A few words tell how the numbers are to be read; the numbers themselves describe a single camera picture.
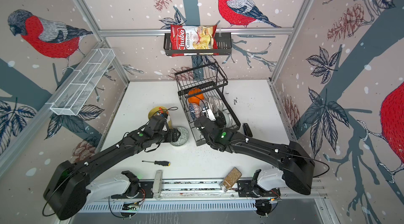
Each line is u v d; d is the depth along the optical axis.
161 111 0.88
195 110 0.90
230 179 0.73
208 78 0.96
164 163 0.81
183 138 0.90
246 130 0.91
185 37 0.88
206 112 0.66
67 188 0.40
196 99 0.98
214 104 0.95
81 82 0.77
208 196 0.73
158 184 0.71
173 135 0.76
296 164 0.41
